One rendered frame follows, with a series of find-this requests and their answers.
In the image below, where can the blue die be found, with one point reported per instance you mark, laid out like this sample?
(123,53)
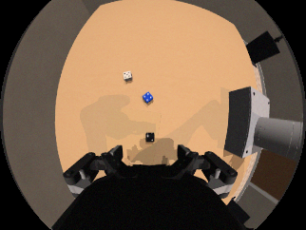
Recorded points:
(147,97)

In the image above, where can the white die with black pips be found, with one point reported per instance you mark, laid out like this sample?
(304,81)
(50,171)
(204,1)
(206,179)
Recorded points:
(128,76)

